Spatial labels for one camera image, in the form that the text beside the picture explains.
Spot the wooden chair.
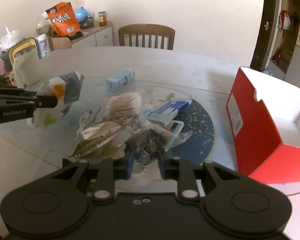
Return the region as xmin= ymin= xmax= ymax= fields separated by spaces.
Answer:
xmin=118 ymin=24 xmax=175 ymax=50

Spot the colourful white snack pouch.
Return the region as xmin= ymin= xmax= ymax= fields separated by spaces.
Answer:
xmin=27 ymin=72 xmax=85 ymax=128

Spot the red lidded jar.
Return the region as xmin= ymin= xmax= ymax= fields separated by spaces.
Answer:
xmin=98 ymin=11 xmax=107 ymax=27

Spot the light blue carton box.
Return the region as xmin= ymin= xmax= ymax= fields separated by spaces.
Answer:
xmin=106 ymin=68 xmax=135 ymax=93

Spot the red cardboard box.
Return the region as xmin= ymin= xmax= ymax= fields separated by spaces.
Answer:
xmin=226 ymin=67 xmax=300 ymax=191

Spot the silver foil snack bag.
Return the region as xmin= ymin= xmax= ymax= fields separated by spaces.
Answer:
xmin=70 ymin=121 xmax=132 ymax=158

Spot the cardboard box on sideboard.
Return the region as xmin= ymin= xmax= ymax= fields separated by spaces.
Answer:
xmin=47 ymin=36 xmax=72 ymax=51

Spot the blue white packet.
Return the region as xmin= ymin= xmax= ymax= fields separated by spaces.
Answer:
xmin=143 ymin=98 xmax=192 ymax=125

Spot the grey wall cabinet shelving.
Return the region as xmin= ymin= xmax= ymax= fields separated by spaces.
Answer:
xmin=266 ymin=0 xmax=300 ymax=88

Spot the blue globe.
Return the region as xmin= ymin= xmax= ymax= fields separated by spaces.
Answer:
xmin=75 ymin=7 xmax=89 ymax=22

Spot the white plastic bag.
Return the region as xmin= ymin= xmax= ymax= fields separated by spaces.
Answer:
xmin=0 ymin=27 xmax=20 ymax=51

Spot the yellow framed container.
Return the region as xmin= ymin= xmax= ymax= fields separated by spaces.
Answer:
xmin=9 ymin=37 xmax=38 ymax=65

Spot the orange snack bag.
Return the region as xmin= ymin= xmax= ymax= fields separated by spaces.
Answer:
xmin=46 ymin=2 xmax=82 ymax=40

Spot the dark wooden door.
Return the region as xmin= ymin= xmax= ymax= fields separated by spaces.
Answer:
xmin=250 ymin=0 xmax=280 ymax=72

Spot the teal phone-like item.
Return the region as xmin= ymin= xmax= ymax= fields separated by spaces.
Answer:
xmin=168 ymin=120 xmax=184 ymax=135

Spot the dark contents clear plastic bag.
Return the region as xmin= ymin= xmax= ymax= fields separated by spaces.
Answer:
xmin=125 ymin=128 xmax=193 ymax=165

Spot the rubiks cube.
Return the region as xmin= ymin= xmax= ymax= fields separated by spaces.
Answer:
xmin=3 ymin=72 xmax=17 ymax=86

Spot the white sideboard cabinet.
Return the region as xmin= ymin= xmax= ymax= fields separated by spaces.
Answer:
xmin=36 ymin=21 xmax=114 ymax=52

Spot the cotton swab bag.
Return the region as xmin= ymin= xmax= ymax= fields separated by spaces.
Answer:
xmin=104 ymin=92 xmax=142 ymax=119

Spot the white electric kettle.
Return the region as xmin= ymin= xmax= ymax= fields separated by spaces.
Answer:
xmin=13 ymin=46 xmax=42 ymax=88

